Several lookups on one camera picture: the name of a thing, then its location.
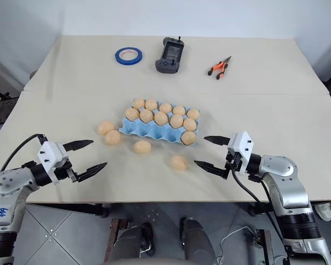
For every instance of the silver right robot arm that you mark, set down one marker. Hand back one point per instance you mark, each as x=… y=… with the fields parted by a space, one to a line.
x=278 y=168

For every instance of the grey handheld remote controller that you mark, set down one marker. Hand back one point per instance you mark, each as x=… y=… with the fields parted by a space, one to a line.
x=169 y=59

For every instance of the black metal stand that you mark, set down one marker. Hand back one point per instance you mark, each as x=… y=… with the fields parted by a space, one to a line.
x=0 y=107

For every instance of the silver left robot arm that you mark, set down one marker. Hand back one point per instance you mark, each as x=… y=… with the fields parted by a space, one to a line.
x=5 y=182

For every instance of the blue tape roll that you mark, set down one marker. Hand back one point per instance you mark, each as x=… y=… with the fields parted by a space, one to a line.
x=121 y=58

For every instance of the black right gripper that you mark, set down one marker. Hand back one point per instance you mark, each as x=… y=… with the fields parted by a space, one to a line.
x=234 y=161

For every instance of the dark rounded shape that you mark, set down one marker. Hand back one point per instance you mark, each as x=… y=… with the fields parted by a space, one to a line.
x=138 y=240
x=194 y=237

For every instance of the blue egg tray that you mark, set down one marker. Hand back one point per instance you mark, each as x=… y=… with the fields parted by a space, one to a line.
x=143 y=130

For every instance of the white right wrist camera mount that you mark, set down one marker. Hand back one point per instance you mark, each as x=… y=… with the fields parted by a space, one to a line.
x=241 y=143

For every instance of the tan egg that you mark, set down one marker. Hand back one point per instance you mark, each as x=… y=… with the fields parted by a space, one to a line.
x=193 y=113
x=179 y=162
x=176 y=121
x=189 y=124
x=165 y=108
x=188 y=137
x=132 y=114
x=160 y=118
x=106 y=128
x=179 y=110
x=151 y=104
x=139 y=103
x=112 y=137
x=146 y=115
x=142 y=147

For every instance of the white shoe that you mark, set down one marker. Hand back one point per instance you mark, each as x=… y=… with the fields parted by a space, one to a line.
x=324 y=211

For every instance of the rusty brown metal post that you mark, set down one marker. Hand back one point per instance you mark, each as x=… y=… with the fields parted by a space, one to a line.
x=264 y=245
x=117 y=240

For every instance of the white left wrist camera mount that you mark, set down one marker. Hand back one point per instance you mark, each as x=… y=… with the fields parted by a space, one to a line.
x=53 y=154

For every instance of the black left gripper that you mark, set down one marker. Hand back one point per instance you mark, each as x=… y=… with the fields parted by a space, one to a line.
x=64 y=171

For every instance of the black table frame bar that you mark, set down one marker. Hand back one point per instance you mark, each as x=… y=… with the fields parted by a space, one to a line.
x=71 y=208

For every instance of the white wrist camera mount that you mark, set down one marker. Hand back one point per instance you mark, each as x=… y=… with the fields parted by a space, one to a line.
x=241 y=143
x=53 y=154

